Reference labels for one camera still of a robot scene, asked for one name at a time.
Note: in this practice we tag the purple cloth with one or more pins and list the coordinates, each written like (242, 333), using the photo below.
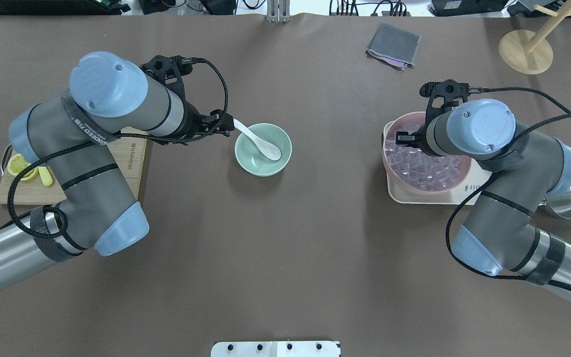
(395, 63)

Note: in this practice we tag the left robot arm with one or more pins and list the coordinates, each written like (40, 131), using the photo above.
(70, 134)

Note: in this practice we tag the wooden stand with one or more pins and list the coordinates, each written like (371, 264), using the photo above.
(528, 52)

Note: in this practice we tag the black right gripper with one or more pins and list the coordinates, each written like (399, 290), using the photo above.
(403, 138)

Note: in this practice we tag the lower lemon slice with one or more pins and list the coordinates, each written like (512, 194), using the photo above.
(30, 175)

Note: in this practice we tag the grey folded cloth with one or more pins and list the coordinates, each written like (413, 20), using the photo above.
(394, 42)

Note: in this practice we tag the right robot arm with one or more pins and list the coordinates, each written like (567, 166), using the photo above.
(497, 240)

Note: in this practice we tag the clear ice cubes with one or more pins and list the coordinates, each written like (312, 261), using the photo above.
(424, 172)

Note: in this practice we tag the white ceramic spoon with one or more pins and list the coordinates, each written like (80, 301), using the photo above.
(269, 150)

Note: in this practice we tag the lemon slice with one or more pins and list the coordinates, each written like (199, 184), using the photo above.
(30, 175)
(17, 164)

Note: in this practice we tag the metal ice scoop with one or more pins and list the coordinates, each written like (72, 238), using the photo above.
(558, 206)

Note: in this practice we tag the pink bowl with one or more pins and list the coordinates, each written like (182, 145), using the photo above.
(415, 171)

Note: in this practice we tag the beige tray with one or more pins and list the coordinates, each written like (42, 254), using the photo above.
(401, 192)

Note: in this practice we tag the wooden cutting board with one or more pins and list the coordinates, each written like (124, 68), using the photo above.
(128, 153)

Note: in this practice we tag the yellow plastic knife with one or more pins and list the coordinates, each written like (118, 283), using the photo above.
(45, 176)

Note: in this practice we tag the upper lemon slice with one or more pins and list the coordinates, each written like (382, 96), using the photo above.
(17, 164)

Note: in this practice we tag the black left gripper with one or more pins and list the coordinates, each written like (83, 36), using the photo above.
(193, 124)

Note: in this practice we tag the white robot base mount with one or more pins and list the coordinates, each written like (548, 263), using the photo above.
(312, 348)

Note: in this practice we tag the mint green bowl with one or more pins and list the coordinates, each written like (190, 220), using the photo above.
(249, 156)

